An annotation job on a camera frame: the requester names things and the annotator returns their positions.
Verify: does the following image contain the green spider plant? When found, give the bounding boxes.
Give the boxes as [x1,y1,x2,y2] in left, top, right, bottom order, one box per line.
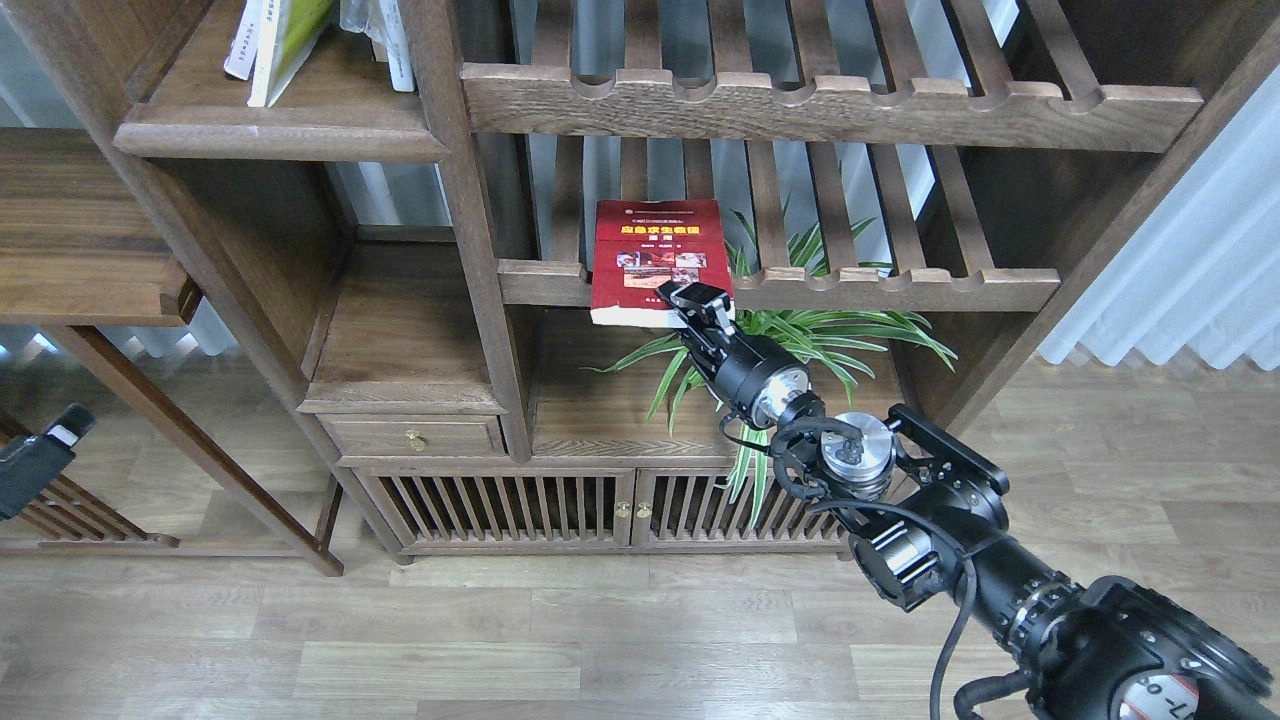
[588,222,957,523]

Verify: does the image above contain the white purple cover book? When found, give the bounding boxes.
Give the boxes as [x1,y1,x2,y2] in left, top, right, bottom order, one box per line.
[223,0,262,81]

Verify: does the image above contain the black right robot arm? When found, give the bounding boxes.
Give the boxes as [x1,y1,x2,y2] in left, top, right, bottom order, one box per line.
[658,282,1272,719]

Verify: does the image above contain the yellow green cover book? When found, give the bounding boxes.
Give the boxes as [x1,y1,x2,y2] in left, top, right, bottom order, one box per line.
[247,1,338,108]

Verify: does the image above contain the small wooden drawer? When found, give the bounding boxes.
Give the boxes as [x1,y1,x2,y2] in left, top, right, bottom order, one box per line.
[317,413,506,457]

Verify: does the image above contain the left slatted cabinet door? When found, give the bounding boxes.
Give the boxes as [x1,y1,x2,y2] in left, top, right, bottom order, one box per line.
[357,469,636,556]

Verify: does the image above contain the wooden side table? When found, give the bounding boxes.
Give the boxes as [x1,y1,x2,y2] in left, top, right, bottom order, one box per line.
[1,128,343,577]

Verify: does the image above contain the white rolled papers in plastic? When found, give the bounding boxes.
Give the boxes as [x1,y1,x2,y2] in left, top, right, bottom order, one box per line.
[339,0,416,92]

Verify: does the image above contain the slatted cabinet door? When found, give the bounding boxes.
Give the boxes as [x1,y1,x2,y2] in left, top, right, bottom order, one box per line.
[631,468,849,553]
[357,469,636,556]

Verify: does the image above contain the white curtain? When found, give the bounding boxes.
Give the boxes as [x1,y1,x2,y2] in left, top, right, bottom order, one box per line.
[1038,73,1279,372]

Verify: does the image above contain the right slatted cabinet door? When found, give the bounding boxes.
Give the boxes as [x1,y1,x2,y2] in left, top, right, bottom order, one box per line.
[631,468,849,553]

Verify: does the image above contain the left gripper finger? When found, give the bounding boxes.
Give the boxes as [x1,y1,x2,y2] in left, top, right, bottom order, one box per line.
[1,404,96,520]

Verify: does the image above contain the dark wooden bookshelf unit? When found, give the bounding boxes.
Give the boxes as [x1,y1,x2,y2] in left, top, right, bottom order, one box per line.
[0,0,1280,568]

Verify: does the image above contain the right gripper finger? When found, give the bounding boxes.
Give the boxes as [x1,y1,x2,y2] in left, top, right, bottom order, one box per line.
[658,283,733,336]
[685,340,723,410]

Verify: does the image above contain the red cover book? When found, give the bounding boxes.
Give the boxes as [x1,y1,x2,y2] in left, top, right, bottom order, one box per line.
[590,199,733,328]

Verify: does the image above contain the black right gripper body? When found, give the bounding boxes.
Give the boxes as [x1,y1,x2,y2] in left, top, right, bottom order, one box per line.
[685,325,826,430]

